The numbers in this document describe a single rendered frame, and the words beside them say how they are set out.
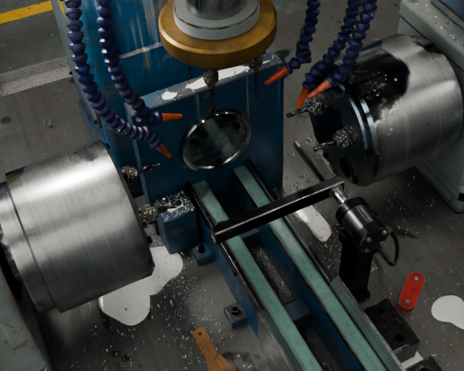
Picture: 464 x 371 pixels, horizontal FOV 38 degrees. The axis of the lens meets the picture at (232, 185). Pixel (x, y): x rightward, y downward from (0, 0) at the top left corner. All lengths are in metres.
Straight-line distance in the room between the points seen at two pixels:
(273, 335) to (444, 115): 0.49
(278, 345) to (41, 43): 2.52
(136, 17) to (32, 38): 2.25
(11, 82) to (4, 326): 1.59
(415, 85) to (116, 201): 0.55
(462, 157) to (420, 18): 0.28
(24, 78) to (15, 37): 0.93
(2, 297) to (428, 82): 0.79
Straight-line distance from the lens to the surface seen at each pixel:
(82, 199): 1.06
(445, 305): 1.36
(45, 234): 1.06
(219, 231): 1.14
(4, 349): 1.15
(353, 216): 1.16
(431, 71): 1.26
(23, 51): 3.40
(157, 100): 1.21
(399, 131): 1.22
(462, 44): 1.32
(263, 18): 1.05
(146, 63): 1.29
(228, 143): 1.32
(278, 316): 1.18
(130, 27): 1.25
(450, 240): 1.46
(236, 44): 1.00
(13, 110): 1.81
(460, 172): 1.43
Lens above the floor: 1.94
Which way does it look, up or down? 49 degrees down
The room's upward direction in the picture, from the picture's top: 4 degrees counter-clockwise
